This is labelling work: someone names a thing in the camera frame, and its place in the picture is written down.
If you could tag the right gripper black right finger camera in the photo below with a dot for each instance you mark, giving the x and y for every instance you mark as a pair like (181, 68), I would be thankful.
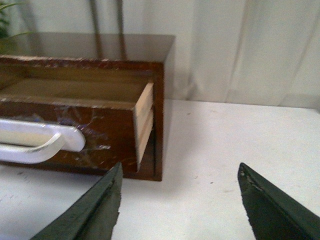
(273, 214)

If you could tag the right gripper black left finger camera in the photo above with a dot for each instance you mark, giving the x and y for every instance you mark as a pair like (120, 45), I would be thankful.
(93, 216)

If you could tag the white plastic drawer handle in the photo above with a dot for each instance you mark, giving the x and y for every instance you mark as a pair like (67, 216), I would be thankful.
(27, 142)

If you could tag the wooden drawer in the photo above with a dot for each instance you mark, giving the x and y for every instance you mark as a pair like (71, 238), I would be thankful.
(116, 118)

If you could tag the dark wooden drawer cabinet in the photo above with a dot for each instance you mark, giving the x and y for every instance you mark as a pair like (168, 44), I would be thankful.
(96, 57)

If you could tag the grey curtain backdrop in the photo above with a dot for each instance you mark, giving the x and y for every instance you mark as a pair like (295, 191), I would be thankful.
(264, 52)

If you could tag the green striped spider plant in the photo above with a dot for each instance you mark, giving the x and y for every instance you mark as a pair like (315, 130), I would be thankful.
(16, 18)

